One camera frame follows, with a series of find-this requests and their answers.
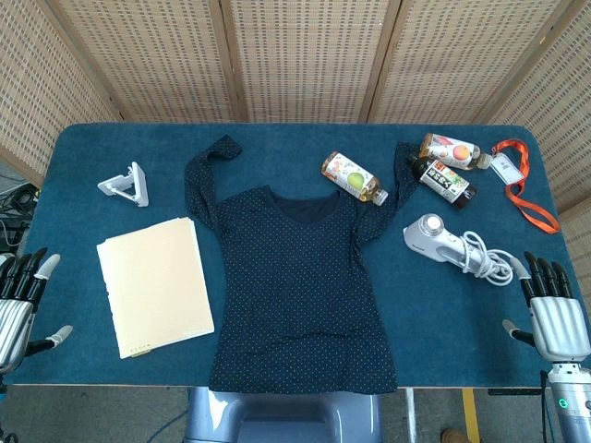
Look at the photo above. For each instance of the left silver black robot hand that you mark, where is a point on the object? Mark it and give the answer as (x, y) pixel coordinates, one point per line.
(14, 318)

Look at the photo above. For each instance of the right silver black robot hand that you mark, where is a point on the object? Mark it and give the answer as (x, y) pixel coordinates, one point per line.
(558, 323)

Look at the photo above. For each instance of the white handheld steamer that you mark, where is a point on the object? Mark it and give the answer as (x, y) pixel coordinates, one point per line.
(431, 235)

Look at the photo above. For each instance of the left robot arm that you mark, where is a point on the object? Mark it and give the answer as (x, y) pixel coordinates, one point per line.
(2, 380)

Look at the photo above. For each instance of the dark blue dotted shirt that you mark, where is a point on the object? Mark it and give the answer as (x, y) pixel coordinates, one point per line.
(295, 286)

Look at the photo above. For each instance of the black power strip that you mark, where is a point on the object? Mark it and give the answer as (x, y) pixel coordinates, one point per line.
(515, 392)

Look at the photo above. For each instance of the teal felt table cover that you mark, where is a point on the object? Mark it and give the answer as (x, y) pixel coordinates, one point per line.
(461, 314)

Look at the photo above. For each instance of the beige file folder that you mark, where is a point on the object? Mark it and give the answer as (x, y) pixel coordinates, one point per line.
(154, 286)

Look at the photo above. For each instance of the clear badge card holder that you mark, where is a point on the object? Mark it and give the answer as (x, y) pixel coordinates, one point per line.
(503, 167)

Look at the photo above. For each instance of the white table leg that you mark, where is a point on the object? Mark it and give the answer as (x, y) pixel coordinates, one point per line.
(410, 415)

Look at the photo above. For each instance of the dark tea bottle black label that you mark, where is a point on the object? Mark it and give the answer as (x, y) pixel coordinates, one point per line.
(443, 182)

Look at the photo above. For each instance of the white folding phone stand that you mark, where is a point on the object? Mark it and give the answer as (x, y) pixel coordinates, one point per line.
(138, 184)

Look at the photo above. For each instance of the tea bottle peach label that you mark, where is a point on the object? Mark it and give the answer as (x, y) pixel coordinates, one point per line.
(450, 150)

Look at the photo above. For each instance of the woven folding screen panel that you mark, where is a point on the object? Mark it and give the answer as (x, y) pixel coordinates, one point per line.
(309, 55)
(558, 92)
(152, 55)
(37, 92)
(461, 55)

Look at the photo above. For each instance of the tea bottle green apple label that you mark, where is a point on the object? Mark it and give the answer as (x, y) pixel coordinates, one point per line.
(351, 177)

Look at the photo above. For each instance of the grey blue robot torso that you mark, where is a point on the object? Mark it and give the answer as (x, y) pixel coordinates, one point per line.
(277, 417)

